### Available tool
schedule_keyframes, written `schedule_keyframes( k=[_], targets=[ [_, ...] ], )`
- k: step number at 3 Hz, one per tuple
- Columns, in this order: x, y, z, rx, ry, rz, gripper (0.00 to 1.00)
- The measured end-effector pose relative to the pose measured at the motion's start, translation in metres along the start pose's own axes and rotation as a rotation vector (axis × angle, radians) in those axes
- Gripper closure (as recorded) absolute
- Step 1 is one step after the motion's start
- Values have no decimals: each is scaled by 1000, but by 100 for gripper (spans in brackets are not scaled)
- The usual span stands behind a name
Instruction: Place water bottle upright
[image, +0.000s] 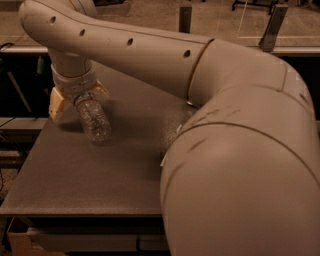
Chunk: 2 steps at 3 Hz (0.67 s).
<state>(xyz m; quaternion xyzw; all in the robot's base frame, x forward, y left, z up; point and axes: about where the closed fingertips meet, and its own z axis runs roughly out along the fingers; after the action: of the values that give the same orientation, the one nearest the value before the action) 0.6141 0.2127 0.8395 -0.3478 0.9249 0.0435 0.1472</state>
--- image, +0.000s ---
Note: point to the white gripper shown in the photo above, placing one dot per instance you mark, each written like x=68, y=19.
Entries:
x=75, y=84

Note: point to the clear plastic water bottle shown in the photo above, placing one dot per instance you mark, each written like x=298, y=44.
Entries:
x=94, y=121

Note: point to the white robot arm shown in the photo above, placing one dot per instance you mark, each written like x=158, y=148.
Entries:
x=242, y=176

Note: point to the grey table drawer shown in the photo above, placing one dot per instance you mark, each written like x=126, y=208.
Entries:
x=114, y=239

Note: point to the cardboard box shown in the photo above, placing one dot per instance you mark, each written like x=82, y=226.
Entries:
x=21, y=244

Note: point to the metal guard rail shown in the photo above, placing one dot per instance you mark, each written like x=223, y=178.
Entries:
x=278, y=51

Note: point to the middle metal rail bracket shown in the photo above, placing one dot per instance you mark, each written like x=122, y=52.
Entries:
x=185, y=15

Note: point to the metal rail bracket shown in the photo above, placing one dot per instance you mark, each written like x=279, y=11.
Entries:
x=268, y=40
x=185, y=15

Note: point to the right metal rail bracket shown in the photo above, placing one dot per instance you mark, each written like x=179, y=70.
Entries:
x=268, y=40

